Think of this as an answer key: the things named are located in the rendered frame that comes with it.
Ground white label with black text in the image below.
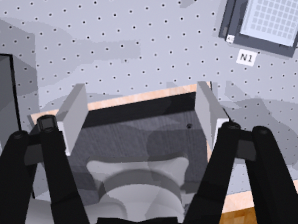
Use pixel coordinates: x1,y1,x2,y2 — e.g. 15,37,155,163
236,49,257,66

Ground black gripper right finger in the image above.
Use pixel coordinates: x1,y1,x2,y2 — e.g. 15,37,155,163
182,81,298,224

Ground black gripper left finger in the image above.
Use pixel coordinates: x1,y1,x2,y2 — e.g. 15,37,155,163
0,83,90,224

